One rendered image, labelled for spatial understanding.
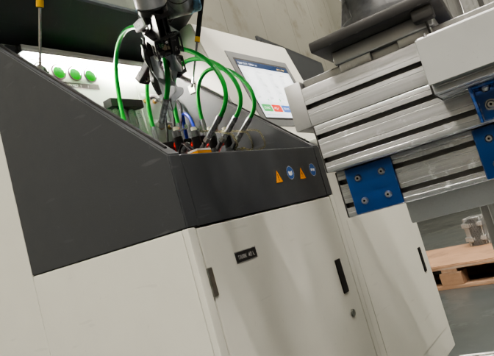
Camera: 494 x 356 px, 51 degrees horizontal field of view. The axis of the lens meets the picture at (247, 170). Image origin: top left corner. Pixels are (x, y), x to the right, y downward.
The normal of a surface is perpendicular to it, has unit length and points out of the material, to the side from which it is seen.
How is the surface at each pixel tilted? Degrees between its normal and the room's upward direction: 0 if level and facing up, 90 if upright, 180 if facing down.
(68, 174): 90
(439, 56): 90
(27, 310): 90
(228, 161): 90
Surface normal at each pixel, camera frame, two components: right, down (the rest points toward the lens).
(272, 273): 0.78, -0.29
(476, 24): -0.48, 0.04
